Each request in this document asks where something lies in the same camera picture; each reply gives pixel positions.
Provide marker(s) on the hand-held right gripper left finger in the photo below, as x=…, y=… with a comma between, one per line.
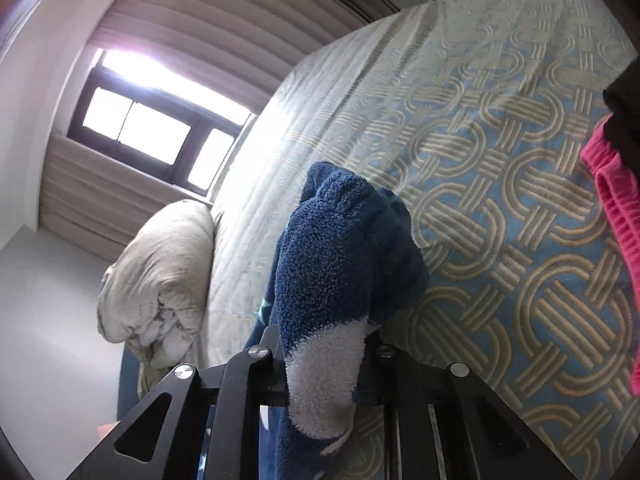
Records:
x=239, y=390

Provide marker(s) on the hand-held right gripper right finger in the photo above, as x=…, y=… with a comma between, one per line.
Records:
x=425, y=390

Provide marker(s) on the blue fuzzy sock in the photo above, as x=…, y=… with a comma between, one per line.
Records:
x=340, y=260

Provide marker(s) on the beige crumpled pillow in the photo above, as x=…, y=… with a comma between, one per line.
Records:
x=157, y=280

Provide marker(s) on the patterned blue beige bedspread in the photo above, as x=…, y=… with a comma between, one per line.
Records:
x=450, y=160

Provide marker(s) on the pink garment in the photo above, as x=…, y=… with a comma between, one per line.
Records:
x=617, y=195

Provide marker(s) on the dark framed window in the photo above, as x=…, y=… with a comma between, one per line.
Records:
x=150, y=115

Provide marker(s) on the black garment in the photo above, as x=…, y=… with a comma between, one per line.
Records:
x=625, y=105

